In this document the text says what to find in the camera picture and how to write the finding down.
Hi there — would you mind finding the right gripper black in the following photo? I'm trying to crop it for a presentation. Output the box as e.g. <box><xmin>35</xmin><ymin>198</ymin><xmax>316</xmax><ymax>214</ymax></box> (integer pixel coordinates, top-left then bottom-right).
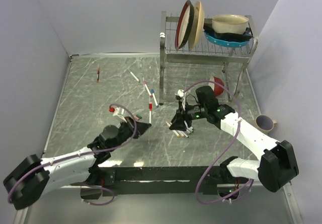
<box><xmin>169</xmin><ymin>100</ymin><xmax>208</xmax><ymax>131</ymax></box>

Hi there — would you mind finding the red white bowl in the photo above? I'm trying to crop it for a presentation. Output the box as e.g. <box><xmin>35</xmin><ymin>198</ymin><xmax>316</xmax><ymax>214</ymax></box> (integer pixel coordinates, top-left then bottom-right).
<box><xmin>208</xmin><ymin>76</ymin><xmax>224</xmax><ymax>97</ymax></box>

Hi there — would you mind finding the black square plate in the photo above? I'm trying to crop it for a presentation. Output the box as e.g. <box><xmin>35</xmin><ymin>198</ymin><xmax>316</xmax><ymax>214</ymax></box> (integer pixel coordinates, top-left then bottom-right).
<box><xmin>203</xmin><ymin>23</ymin><xmax>253</xmax><ymax>42</ymax></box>

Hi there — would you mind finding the steel dish rack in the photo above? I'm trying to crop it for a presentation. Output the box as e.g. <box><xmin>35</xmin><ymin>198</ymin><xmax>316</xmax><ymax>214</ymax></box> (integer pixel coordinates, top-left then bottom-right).
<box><xmin>158</xmin><ymin>11</ymin><xmax>259</xmax><ymax>105</ymax></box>

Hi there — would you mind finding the pink marker pen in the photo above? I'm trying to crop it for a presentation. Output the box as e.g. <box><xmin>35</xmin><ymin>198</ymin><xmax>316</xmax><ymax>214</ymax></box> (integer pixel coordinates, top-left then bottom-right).
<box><xmin>142</xmin><ymin>77</ymin><xmax>152</xmax><ymax>97</ymax></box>

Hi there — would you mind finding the white marker pen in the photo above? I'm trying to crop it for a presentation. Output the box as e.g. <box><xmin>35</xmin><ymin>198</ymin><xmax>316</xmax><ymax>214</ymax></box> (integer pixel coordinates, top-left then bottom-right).
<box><xmin>128</xmin><ymin>70</ymin><xmax>140</xmax><ymax>83</ymax></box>

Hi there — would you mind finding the yellow marker pen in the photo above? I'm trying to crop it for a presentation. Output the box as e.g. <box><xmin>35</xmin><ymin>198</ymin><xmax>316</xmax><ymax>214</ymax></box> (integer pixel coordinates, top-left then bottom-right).
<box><xmin>166</xmin><ymin>121</ymin><xmax>181</xmax><ymax>137</ymax></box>

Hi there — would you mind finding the purple pink mug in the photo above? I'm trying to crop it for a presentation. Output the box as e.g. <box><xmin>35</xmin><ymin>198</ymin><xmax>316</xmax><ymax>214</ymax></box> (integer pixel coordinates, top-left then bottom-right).
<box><xmin>255</xmin><ymin>115</ymin><xmax>277</xmax><ymax>134</ymax></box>

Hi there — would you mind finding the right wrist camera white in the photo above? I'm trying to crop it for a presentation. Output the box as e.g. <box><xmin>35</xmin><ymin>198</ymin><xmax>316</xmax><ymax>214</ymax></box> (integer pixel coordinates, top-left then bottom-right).
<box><xmin>175</xmin><ymin>89</ymin><xmax>186</xmax><ymax>109</ymax></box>

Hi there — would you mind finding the cream ceramic bowl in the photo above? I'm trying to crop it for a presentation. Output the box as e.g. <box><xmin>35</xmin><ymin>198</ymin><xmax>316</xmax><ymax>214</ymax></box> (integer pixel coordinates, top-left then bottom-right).
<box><xmin>212</xmin><ymin>14</ymin><xmax>249</xmax><ymax>34</ymax></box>

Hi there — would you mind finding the red black plate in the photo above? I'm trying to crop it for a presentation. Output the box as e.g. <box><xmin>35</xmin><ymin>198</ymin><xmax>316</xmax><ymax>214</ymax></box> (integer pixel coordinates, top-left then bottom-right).
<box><xmin>175</xmin><ymin>0</ymin><xmax>194</xmax><ymax>50</ymax></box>

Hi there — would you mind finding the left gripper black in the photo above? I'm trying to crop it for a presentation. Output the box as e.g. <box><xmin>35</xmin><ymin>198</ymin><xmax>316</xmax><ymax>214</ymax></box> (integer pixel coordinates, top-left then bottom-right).
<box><xmin>109</xmin><ymin>115</ymin><xmax>151</xmax><ymax>151</ymax></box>

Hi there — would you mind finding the beige plate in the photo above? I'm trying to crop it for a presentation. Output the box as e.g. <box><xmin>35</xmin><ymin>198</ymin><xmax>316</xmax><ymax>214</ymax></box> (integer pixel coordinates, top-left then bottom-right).
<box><xmin>188</xmin><ymin>1</ymin><xmax>205</xmax><ymax>51</ymax></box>

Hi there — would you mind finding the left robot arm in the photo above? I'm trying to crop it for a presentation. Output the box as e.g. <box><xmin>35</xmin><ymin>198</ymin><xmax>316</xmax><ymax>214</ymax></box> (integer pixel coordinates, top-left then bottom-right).
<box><xmin>3</xmin><ymin>117</ymin><xmax>152</xmax><ymax>210</ymax></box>

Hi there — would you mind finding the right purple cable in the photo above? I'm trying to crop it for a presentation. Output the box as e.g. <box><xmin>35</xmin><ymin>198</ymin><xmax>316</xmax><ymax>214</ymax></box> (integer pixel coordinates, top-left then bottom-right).
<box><xmin>183</xmin><ymin>81</ymin><xmax>254</xmax><ymax>205</ymax></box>

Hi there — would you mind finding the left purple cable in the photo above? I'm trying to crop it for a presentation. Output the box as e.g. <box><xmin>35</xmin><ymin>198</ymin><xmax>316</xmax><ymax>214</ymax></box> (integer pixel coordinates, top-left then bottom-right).
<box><xmin>7</xmin><ymin>104</ymin><xmax>138</xmax><ymax>206</ymax></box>

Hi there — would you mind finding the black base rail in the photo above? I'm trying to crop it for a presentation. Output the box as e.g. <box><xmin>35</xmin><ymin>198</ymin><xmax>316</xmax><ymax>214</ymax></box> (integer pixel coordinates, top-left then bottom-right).
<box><xmin>69</xmin><ymin>165</ymin><xmax>250</xmax><ymax>200</ymax></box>

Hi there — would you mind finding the purple cable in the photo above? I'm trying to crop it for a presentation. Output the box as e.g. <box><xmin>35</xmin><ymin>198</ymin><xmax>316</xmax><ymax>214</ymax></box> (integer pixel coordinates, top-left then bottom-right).
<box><xmin>7</xmin><ymin>104</ymin><xmax>138</xmax><ymax>206</ymax></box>
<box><xmin>183</xmin><ymin>81</ymin><xmax>254</xmax><ymax>205</ymax></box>

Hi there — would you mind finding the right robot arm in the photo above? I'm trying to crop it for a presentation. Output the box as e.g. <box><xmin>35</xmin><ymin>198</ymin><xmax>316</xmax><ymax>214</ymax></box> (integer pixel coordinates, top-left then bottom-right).
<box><xmin>169</xmin><ymin>86</ymin><xmax>299</xmax><ymax>192</ymax></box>

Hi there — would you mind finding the red marker pen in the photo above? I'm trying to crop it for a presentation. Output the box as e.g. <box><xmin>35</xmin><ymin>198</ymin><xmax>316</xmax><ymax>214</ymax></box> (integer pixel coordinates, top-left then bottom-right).
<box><xmin>148</xmin><ymin>96</ymin><xmax>152</xmax><ymax>124</ymax></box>

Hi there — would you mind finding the blue dotted dish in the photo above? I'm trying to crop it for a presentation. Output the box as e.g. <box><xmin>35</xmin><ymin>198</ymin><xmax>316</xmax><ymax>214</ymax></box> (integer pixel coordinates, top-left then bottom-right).
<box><xmin>204</xmin><ymin>32</ymin><xmax>252</xmax><ymax>48</ymax></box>

